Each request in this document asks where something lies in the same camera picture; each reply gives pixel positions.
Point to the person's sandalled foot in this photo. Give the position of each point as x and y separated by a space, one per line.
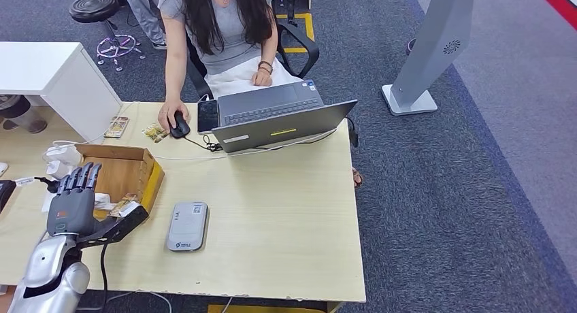
358 178

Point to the black stand legs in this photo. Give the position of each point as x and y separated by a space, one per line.
291 3

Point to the black office chair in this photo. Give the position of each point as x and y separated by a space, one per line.
306 45

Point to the standing person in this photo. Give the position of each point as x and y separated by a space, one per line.
144 13

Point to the black power plug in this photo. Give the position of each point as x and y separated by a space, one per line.
52 185

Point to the black computer mouse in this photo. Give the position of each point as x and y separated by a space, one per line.
181 129

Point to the white rounded device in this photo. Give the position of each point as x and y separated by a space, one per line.
2 168

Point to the person's right hand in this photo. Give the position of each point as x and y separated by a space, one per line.
173 108

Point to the black round stool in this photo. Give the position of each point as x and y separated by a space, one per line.
93 7

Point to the white power strip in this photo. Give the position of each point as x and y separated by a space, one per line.
45 202

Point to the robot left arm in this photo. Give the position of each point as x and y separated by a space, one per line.
49 275

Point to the person's left hand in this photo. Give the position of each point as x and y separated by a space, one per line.
262 78

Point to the dark round bin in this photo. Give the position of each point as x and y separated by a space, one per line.
410 47

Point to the white charger adapter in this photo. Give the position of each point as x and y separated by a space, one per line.
57 169
62 154

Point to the cardboard box yellow trim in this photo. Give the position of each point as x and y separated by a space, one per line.
121 171

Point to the grey laptop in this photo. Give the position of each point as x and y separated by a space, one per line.
277 129

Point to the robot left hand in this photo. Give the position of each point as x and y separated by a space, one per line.
70 212

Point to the black desk device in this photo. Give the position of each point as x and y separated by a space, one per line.
4 194

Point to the yellow floor tape square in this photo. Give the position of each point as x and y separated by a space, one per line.
309 30

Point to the black smartphone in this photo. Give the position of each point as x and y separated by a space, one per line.
208 116

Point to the grey kiosk stand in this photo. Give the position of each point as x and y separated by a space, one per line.
430 45

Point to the white cabinet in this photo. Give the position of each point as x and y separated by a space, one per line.
40 67

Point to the black camera bracket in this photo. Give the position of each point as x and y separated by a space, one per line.
121 227

